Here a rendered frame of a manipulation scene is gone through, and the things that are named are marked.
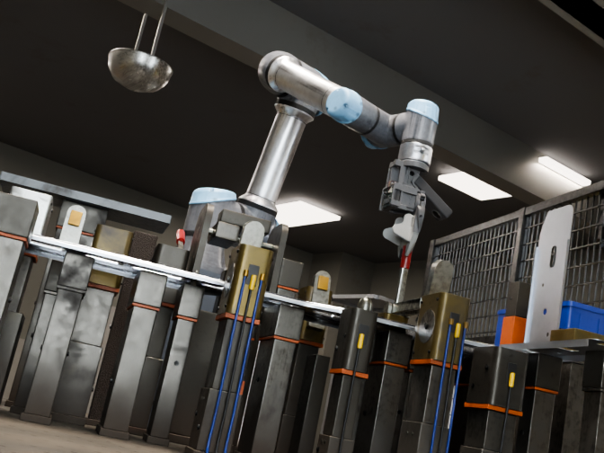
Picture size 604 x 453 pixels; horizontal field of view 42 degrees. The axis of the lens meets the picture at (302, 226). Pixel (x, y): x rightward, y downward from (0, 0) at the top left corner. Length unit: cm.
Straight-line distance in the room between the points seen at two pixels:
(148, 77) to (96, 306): 302
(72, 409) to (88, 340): 13
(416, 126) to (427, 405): 71
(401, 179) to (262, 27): 339
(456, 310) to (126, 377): 57
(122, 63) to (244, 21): 90
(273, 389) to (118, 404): 27
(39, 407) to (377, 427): 60
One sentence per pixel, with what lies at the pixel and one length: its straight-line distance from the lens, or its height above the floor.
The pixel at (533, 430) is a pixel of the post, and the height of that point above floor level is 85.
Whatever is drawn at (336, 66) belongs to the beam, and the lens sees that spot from 538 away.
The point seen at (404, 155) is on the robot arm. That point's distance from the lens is 181.
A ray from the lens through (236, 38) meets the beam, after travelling 497.
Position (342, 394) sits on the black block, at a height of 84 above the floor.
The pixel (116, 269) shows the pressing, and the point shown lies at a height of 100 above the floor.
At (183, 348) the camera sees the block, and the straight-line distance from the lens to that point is 147.
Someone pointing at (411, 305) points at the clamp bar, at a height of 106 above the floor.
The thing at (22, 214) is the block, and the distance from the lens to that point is 128.
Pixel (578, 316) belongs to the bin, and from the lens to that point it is 186.
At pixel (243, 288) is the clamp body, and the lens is 128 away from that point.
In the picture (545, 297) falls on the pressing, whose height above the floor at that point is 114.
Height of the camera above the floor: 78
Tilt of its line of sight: 14 degrees up
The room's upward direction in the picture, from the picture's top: 12 degrees clockwise
